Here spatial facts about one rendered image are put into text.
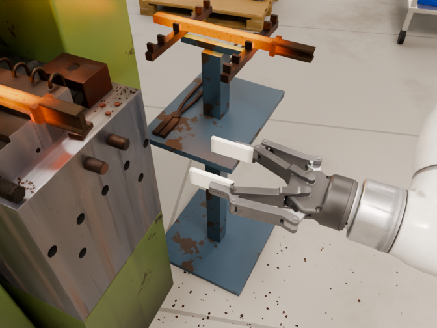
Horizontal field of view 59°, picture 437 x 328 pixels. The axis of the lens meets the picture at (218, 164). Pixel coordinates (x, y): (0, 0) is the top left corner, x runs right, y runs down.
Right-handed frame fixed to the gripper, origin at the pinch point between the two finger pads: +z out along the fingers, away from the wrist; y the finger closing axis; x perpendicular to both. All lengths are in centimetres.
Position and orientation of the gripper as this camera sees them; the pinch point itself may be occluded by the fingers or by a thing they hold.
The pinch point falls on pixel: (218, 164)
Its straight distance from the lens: 59.7
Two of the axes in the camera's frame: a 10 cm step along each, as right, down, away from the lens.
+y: 4.1, -6.5, 6.4
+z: -9.1, -2.9, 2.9
